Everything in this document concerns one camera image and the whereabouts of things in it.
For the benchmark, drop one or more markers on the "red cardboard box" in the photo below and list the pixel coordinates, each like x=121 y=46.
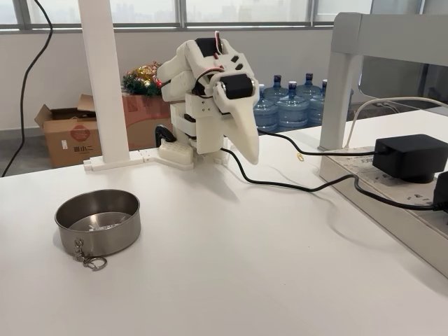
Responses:
x=143 y=119

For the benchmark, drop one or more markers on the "round metal bowl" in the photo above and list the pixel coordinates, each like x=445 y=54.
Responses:
x=119 y=239

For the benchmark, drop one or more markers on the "open brown cardboard box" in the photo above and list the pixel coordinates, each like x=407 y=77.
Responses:
x=73 y=140

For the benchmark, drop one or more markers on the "yellow paper clip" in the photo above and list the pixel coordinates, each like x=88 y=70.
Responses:
x=300 y=157

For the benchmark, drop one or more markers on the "black table clamp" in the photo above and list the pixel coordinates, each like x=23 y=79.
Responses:
x=164 y=132

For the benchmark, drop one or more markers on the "grey white desk shelf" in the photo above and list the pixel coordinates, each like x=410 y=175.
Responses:
x=337 y=87

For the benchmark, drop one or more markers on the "christmas wreath with tinsel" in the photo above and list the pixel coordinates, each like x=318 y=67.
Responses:
x=140 y=82

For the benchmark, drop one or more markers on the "white power strip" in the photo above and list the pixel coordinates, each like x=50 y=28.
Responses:
x=392 y=196

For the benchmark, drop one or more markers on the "black power adapter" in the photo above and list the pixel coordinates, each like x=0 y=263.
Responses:
x=406 y=157

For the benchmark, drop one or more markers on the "black plug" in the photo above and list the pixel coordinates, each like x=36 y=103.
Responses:
x=441 y=190

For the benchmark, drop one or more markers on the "white upright post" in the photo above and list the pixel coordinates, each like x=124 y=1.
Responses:
x=105 y=87

